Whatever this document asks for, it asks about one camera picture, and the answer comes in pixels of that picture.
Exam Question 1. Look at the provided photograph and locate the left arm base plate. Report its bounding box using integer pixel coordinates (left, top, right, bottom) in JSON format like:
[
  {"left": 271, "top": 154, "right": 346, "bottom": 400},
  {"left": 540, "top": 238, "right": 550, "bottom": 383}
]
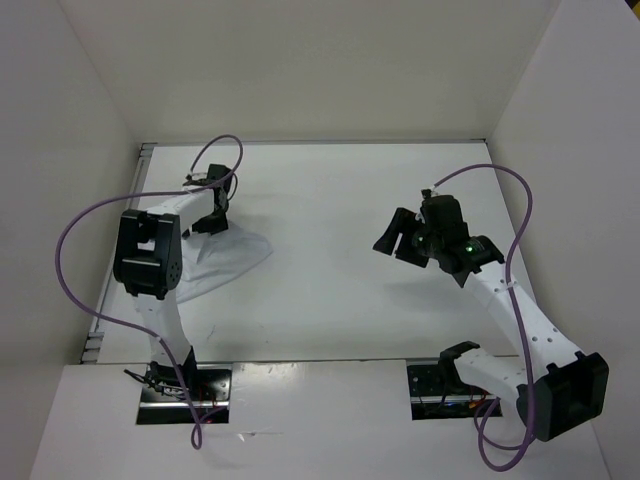
[{"left": 135, "top": 363, "right": 234, "bottom": 426}]

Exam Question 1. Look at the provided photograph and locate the white skirt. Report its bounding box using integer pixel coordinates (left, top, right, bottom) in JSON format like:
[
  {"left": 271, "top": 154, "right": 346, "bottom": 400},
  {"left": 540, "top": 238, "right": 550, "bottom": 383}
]
[{"left": 176, "top": 224, "right": 273, "bottom": 304}]

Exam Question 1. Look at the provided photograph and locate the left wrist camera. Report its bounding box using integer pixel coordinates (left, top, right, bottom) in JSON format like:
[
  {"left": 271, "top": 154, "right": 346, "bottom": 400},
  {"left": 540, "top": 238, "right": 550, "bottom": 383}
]
[{"left": 184, "top": 164, "right": 233, "bottom": 192}]

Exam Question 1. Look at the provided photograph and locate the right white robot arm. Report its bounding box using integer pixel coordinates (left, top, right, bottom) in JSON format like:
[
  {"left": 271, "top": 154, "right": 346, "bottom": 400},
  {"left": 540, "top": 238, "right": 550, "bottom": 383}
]
[{"left": 373, "top": 205, "right": 609, "bottom": 442}]

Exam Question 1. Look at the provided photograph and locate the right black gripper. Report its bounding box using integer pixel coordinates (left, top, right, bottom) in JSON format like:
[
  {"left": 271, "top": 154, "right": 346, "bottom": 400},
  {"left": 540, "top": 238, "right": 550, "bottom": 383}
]
[{"left": 373, "top": 206, "right": 443, "bottom": 268}]

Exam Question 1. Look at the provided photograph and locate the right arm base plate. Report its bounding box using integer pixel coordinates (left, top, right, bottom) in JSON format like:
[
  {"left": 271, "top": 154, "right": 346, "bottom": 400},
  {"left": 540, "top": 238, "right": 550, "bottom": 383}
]
[{"left": 406, "top": 359, "right": 495, "bottom": 421}]

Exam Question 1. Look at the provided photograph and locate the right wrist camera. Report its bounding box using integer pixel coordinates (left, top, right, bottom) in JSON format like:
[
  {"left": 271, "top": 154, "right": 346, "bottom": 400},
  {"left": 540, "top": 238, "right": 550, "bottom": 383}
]
[{"left": 420, "top": 189, "right": 468, "bottom": 237}]

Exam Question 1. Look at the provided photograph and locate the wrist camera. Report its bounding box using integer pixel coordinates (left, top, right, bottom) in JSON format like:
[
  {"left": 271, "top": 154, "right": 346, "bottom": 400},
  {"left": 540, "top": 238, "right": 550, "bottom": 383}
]
[
  {"left": 420, "top": 189, "right": 468, "bottom": 237},
  {"left": 184, "top": 164, "right": 233, "bottom": 192}
]

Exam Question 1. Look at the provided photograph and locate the aluminium table frame rail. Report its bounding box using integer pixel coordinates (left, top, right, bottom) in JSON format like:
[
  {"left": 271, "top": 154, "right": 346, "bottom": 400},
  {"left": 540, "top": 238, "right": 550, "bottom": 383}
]
[{"left": 79, "top": 142, "right": 156, "bottom": 365}]

